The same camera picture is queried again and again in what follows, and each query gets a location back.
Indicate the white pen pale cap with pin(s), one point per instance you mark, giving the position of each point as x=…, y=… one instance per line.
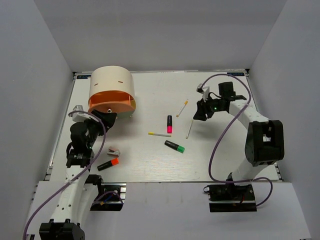
x=189, y=129

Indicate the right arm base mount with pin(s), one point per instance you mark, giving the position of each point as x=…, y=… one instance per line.
x=230, y=198

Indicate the white pen yellow cap upper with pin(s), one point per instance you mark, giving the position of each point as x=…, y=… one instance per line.
x=182, y=108

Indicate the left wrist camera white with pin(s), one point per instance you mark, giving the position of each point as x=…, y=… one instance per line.
x=79, y=116

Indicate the pink white mini stapler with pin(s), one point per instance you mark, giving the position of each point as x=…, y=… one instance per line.
x=113, y=152

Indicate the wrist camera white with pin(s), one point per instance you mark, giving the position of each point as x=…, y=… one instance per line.
x=79, y=116
x=204, y=90

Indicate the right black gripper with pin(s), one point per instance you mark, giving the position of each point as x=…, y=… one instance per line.
x=203, y=109

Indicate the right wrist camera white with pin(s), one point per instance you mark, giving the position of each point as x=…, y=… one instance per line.
x=204, y=90

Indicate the cream cylindrical drawer organizer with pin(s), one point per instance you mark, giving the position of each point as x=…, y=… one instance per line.
x=111, y=78

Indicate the orange highlighter black body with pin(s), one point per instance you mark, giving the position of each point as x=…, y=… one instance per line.
x=108, y=164

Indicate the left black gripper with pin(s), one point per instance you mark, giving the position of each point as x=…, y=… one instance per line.
x=108, y=119

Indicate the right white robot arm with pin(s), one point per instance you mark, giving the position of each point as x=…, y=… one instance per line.
x=264, y=144

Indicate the white pen yellow cap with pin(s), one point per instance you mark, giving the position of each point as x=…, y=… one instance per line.
x=182, y=108
x=159, y=134

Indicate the pink highlighter black body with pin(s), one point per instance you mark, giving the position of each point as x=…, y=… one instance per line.
x=169, y=127

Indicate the green highlighter black body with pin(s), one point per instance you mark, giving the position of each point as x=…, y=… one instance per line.
x=174, y=146

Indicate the white pen yellow cap lower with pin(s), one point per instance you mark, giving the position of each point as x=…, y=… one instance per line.
x=159, y=134

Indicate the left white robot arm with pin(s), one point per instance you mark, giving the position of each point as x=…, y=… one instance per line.
x=80, y=186

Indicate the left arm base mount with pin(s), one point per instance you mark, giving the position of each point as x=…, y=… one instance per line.
x=110, y=198

